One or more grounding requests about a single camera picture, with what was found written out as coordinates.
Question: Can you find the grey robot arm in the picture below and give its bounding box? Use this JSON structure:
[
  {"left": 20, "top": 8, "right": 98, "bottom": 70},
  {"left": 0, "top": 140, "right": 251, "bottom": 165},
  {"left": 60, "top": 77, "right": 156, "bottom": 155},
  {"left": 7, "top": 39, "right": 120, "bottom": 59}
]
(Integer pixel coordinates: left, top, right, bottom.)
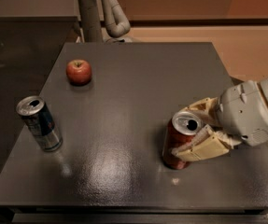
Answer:
[{"left": 78, "top": 0, "right": 268, "bottom": 169}]

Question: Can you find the blue silver energy drink can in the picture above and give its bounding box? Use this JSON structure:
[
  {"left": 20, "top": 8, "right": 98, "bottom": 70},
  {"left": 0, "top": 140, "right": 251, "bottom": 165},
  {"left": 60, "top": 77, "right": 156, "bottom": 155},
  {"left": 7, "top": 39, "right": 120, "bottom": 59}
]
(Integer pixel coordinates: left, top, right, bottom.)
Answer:
[{"left": 16, "top": 96, "right": 63, "bottom": 152}]

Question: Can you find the red coke can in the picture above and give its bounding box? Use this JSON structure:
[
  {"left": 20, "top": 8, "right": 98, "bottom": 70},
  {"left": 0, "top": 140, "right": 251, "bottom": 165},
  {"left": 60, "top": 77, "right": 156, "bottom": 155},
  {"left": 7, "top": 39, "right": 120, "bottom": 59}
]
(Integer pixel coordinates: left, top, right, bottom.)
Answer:
[{"left": 162, "top": 111, "right": 203, "bottom": 170}]

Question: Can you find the red apple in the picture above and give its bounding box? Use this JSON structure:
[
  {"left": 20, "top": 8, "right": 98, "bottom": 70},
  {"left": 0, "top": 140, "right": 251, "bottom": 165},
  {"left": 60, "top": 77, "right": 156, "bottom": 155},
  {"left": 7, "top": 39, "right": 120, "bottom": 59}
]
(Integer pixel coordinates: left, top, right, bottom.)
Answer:
[{"left": 65, "top": 60, "right": 92, "bottom": 86}]

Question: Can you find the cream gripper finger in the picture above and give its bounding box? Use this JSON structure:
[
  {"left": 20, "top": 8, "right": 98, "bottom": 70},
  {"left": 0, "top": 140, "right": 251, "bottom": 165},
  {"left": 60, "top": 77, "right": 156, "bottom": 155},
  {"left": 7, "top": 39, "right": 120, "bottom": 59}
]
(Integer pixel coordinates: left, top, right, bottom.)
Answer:
[
  {"left": 186, "top": 98, "right": 220, "bottom": 127},
  {"left": 171, "top": 125, "right": 242, "bottom": 161}
]

